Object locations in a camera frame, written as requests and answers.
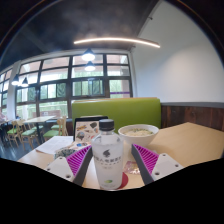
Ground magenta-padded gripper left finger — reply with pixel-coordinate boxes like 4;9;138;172
44;144;94;187

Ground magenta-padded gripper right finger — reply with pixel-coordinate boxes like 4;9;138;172
130;143;184;186

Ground clear black-capped water bottle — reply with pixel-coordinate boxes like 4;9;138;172
90;118;125;191

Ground clear plastic wrapper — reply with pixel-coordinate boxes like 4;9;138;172
123;159;141;175

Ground white bowl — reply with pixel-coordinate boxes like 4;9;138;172
117;123;160;148

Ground white paper sheets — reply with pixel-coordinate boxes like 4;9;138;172
34;135;75;155

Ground sticker-covered black tablet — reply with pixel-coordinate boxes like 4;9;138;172
72;115;110;144

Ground flat round red coaster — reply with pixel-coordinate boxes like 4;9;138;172
117;171;130;190

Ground wooden green-seat chairs group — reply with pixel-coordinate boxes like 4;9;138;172
5;115;69;149

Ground green upholstered booth bench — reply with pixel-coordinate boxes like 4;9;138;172
71;97;162;132

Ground wooden dining table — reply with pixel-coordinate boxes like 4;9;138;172
22;115;56;144

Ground dark pendant lamps group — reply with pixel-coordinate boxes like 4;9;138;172
10;48;98;88

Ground curved linear ceiling light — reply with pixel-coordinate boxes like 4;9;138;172
73;36;161;49

